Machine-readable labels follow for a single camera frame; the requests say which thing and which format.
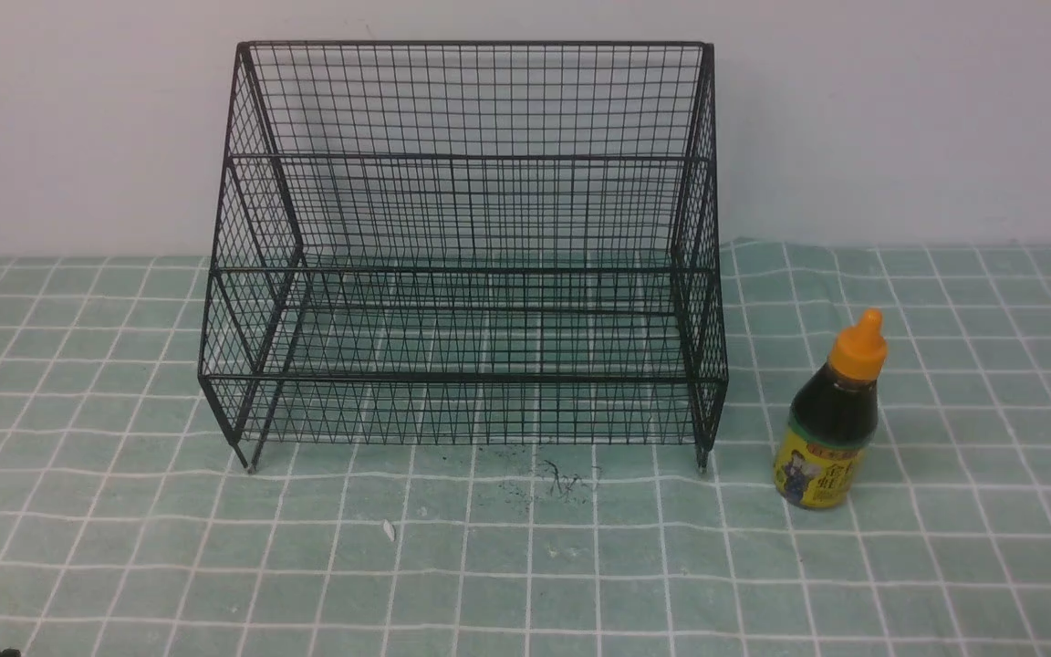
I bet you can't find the dark seasoning bottle orange cap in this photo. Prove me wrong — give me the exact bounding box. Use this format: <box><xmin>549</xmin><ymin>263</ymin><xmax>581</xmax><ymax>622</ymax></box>
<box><xmin>772</xmin><ymin>308</ymin><xmax>888</xmax><ymax>510</ymax></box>

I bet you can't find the green checkered tablecloth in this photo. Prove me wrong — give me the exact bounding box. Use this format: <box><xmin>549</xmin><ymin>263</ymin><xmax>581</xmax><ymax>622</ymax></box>
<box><xmin>0</xmin><ymin>242</ymin><xmax>1051</xmax><ymax>656</ymax></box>

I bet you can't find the black wire mesh shelf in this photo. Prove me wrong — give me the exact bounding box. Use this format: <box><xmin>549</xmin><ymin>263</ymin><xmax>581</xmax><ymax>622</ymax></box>
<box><xmin>199</xmin><ymin>40</ymin><xmax>729</xmax><ymax>473</ymax></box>

